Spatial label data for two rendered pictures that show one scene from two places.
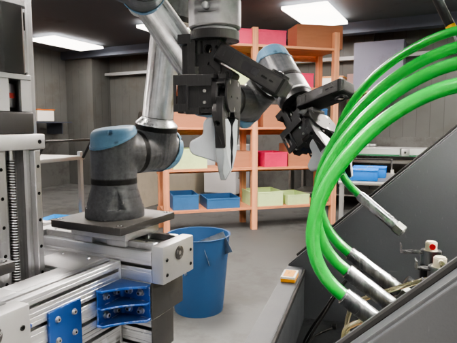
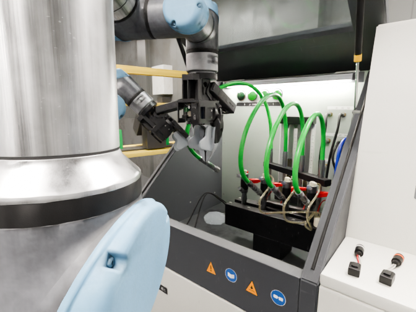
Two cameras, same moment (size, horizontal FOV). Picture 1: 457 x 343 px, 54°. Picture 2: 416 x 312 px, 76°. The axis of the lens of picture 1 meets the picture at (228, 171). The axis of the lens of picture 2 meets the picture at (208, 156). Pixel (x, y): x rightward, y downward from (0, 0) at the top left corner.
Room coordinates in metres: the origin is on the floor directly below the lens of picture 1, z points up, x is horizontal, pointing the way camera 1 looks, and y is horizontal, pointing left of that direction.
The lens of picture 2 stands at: (0.39, 0.62, 1.32)
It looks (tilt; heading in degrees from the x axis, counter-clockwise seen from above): 10 degrees down; 293
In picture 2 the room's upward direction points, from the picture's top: straight up
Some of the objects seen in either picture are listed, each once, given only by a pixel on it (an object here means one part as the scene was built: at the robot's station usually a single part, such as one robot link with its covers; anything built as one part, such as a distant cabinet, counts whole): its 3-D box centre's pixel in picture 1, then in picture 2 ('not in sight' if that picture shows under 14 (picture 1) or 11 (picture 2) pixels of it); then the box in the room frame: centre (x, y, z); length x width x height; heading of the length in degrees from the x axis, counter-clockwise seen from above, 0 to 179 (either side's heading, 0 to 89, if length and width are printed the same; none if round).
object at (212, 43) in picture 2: not in sight; (201, 29); (0.66, 0.02, 1.50); 0.09 x 0.08 x 0.11; 101
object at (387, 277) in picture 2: not in sight; (392, 267); (0.23, -0.01, 0.99); 0.12 x 0.02 x 0.02; 66
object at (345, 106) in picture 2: not in sight; (338, 140); (0.32, -0.47, 1.20); 0.13 x 0.03 x 0.31; 163
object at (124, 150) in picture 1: (115, 151); not in sight; (1.15, 0.29, 1.20); 0.13 x 0.12 x 0.14; 142
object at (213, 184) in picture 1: (227, 158); not in sight; (8.28, 0.01, 0.68); 0.69 x 0.61 x 1.36; 63
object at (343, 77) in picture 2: not in sight; (280, 81); (0.55, -0.55, 1.43); 0.54 x 0.03 x 0.02; 163
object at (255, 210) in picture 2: not in sight; (273, 231); (0.52, -0.26, 0.91); 0.34 x 0.10 x 0.15; 163
